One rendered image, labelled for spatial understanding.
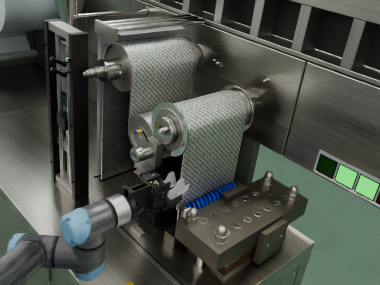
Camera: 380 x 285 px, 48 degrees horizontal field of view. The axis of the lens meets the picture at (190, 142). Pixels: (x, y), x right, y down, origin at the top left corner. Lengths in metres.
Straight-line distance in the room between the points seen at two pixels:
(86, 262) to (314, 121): 0.70
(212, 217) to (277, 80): 0.43
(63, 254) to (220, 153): 0.50
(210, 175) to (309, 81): 0.38
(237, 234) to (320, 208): 2.09
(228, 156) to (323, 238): 1.77
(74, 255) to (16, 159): 0.69
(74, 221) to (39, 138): 0.86
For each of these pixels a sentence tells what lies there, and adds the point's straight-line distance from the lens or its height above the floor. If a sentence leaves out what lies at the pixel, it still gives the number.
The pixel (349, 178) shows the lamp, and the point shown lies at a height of 1.19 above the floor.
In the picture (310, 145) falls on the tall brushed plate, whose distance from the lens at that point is 1.25.
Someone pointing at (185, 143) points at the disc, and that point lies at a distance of 1.08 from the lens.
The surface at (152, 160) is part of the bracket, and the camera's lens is 1.16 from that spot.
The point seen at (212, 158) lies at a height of 1.15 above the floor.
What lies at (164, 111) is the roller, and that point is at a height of 1.30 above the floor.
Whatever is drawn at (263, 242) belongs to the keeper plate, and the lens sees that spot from 1.20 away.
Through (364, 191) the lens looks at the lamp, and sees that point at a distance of 1.20.
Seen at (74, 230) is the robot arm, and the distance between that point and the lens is 0.96.
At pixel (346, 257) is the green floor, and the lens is 2.88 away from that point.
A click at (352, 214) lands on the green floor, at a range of 3.27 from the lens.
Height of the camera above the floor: 1.76
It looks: 29 degrees down
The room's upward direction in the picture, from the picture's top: 7 degrees clockwise
